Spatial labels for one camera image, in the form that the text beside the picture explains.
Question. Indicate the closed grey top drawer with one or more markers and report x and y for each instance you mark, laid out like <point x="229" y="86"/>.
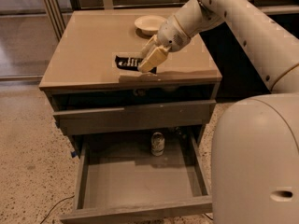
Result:
<point x="134" y="117"/>

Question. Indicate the white ceramic bowl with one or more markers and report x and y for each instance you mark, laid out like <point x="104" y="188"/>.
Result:
<point x="150" y="24"/>

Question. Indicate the white can in drawer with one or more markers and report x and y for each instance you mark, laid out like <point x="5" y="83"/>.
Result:
<point x="157" y="144"/>

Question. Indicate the open grey middle drawer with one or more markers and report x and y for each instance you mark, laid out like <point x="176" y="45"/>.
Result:
<point x="120" y="181"/>

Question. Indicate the black rxbar chocolate wrapper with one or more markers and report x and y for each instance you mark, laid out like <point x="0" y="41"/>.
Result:
<point x="128" y="63"/>

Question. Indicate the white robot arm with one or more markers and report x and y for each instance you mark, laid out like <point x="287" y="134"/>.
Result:
<point x="255" y="149"/>

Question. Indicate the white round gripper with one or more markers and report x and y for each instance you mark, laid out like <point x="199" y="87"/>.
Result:
<point x="170" y="35"/>

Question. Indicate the grey drawer cabinet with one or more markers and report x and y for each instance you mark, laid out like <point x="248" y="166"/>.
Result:
<point x="82" y="73"/>

